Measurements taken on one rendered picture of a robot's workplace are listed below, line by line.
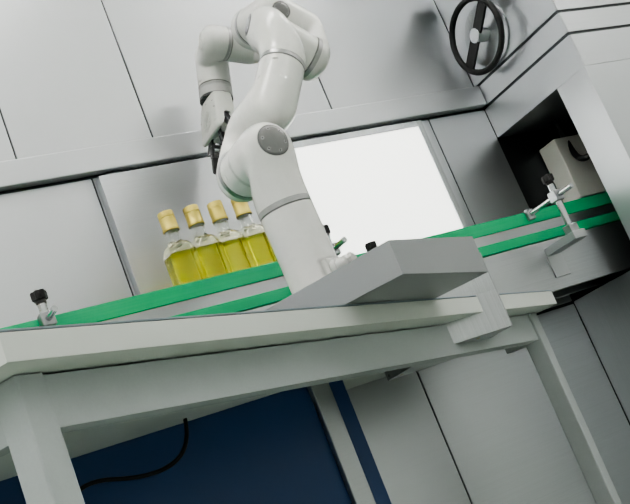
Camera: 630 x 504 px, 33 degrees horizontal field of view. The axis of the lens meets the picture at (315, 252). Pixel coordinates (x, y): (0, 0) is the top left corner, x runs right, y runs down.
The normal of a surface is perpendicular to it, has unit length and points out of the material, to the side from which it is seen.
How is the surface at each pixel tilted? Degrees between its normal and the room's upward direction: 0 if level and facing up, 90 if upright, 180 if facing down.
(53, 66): 90
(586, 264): 90
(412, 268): 90
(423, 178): 90
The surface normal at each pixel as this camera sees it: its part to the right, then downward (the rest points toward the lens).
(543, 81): -0.83, 0.20
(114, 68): 0.42, -0.38
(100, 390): 0.76, -0.44
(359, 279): -0.53, 0.00
